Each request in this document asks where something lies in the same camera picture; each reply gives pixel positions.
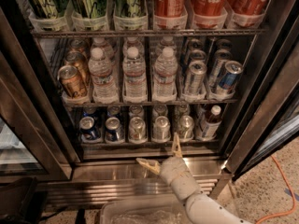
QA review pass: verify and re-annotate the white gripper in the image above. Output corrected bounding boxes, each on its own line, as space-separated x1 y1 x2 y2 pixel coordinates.
136 133 201 201

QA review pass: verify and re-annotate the silver green 7up can front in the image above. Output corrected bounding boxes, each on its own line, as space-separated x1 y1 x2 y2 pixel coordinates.
153 116 170 142

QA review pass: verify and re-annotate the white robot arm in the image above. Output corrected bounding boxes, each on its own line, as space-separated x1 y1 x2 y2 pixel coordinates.
136 133 251 224

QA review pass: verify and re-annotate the silver green can front right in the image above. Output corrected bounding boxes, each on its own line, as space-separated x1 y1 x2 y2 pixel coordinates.
177 115 194 141

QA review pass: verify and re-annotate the silver green can front left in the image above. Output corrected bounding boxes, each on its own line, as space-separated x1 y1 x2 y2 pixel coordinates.
129 117 147 144

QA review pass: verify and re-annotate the blue pepsi can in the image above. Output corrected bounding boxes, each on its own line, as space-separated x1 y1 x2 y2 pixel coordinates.
105 117 124 144
79 117 100 141

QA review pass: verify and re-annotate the blue Pepsi can front left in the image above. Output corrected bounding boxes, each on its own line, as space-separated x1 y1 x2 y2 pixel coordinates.
79 117 100 141

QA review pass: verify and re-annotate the silver Red Bull can front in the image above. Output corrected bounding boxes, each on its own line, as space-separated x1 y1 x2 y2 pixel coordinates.
183 61 206 95

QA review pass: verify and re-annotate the fridge glass door right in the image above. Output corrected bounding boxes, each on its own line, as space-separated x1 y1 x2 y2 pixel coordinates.
225 41 299 180

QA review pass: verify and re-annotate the fridge glass door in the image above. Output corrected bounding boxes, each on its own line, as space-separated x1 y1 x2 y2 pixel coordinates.
0 53 72 184
225 41 299 180

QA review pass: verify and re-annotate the blue Red Bull can front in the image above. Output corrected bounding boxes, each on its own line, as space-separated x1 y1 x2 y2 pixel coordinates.
216 61 243 95

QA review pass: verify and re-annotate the gold can front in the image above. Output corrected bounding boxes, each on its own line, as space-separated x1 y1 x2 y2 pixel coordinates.
58 65 87 99

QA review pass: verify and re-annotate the gold can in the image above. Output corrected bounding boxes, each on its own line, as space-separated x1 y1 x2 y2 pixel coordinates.
64 51 90 86
58 65 87 99

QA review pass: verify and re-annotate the fridge glass door left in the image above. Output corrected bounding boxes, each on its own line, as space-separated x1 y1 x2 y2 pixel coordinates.
0 53 72 184

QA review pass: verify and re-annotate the gold can middle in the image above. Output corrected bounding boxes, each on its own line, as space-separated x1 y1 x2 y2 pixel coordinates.
64 51 90 86

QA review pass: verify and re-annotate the green can top right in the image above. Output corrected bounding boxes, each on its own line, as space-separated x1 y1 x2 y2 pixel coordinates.
115 0 145 18

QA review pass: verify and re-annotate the red Coca-Cola can left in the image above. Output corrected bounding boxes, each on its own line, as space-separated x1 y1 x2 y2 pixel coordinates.
154 0 185 18

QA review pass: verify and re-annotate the green can top middle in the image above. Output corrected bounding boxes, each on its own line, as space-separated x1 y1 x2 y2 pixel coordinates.
68 0 110 20

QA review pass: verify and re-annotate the clear plastic bin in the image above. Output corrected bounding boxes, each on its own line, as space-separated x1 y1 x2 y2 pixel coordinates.
100 194 192 224

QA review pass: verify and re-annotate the brown bottle white label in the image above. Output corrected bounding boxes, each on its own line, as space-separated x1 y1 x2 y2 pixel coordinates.
199 105 221 139

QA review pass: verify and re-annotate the water bottle front middle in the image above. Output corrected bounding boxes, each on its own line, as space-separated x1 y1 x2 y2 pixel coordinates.
122 47 147 103

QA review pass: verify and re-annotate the water bottle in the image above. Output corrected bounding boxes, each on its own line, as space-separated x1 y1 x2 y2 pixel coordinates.
153 47 178 102
88 48 119 104
122 47 147 103

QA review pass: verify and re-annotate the water bottle front right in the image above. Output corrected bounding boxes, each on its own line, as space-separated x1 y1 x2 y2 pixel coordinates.
153 47 178 102

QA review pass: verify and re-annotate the water bottle front left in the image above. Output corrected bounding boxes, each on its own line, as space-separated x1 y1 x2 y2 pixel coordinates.
88 48 119 104

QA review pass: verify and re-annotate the orange cable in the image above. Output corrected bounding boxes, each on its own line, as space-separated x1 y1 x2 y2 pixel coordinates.
255 154 297 224

